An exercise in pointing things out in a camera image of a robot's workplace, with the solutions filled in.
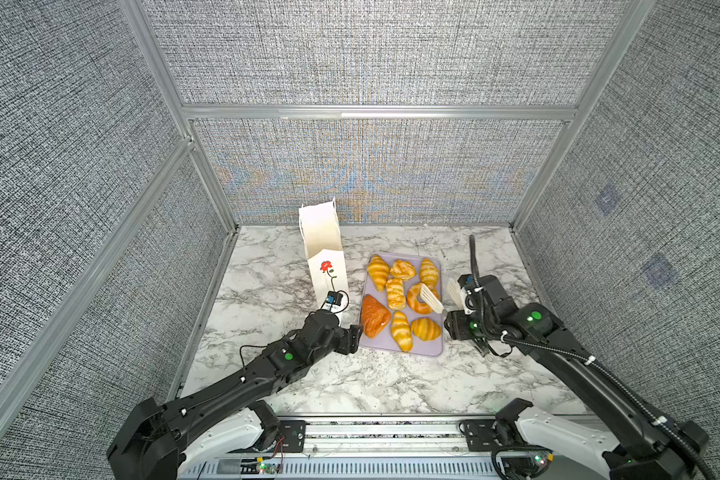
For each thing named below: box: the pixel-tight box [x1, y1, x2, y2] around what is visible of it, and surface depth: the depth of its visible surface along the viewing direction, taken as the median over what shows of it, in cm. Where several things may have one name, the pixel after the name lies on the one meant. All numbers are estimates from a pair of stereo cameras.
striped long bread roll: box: [386, 278, 406, 311], surface depth 97 cm
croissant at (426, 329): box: [411, 317, 442, 342], surface depth 90 cm
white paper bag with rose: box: [299, 197, 350, 312], surface depth 89 cm
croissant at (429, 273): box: [420, 258, 439, 290], surface depth 102 cm
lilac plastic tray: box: [360, 253, 443, 357], surface depth 95 cm
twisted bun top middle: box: [390, 259, 416, 280], surface depth 103 cm
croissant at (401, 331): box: [391, 311, 413, 353], surface depth 90 cm
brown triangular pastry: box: [362, 294, 391, 339], surface depth 93 cm
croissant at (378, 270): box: [367, 254, 390, 292], surface depth 105 cm
